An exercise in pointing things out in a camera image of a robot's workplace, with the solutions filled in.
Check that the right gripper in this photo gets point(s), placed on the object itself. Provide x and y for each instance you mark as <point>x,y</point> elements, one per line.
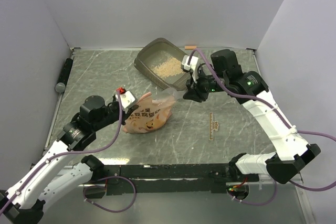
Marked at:
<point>195,95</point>

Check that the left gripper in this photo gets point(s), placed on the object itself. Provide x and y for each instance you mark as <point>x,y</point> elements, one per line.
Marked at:
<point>131,110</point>

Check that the pink cat litter bag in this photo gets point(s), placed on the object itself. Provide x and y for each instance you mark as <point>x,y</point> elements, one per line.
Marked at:
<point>153,112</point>

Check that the clear plastic scoop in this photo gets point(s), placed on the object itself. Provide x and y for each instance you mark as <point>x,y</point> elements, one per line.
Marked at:
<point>172,92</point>

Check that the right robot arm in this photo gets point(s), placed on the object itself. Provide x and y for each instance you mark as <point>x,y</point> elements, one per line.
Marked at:
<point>292,152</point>

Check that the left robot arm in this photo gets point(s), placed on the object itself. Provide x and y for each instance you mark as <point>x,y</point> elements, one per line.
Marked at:
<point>66,164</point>

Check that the clean litter granules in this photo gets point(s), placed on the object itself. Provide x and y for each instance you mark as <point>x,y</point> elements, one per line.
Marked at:
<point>170,68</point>

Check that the small orange block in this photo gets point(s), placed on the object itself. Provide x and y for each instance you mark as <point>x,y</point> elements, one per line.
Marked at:
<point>190,47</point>

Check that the black cylinder with grey cap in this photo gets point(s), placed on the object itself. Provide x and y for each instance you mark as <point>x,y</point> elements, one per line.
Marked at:
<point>64,76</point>

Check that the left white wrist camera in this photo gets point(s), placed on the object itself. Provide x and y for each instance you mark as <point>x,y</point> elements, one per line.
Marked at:
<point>126,98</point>

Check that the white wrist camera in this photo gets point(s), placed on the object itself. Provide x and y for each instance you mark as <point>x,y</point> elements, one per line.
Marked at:
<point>190,65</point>
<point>126,98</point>

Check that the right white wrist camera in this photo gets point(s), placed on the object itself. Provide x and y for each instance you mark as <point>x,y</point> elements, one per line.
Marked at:
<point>190,65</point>

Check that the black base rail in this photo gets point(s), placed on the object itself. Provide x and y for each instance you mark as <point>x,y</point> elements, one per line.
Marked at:
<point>169,178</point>

